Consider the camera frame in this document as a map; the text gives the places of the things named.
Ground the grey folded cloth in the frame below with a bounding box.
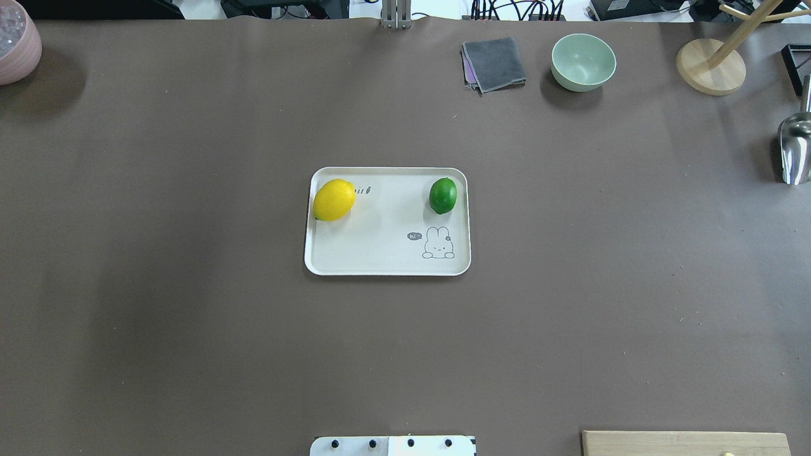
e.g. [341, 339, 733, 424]
[460, 37, 527, 94]

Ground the metal scoop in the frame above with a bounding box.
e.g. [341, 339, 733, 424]
[779, 75, 810, 186]

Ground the white rabbit tray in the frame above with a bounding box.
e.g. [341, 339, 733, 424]
[303, 167, 472, 276]

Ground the yellow lemon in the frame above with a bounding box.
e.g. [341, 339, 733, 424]
[312, 179, 356, 222]

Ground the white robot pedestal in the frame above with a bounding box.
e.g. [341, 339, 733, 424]
[309, 435, 477, 455]

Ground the wine glass rack tray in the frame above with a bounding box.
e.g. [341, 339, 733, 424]
[780, 44, 810, 96]

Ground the aluminium frame post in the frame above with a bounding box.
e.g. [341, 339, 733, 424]
[380, 0, 413, 29]

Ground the bamboo cutting board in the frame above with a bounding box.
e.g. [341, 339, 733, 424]
[582, 430, 791, 455]

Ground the wooden mug tree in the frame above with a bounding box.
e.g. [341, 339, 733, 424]
[677, 1, 810, 96]

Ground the green bowl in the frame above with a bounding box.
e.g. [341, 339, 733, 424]
[551, 34, 617, 92]

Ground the pink bowl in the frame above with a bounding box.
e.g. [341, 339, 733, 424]
[1, 1, 42, 86]

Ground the green lime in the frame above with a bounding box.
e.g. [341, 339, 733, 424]
[428, 178, 458, 215]

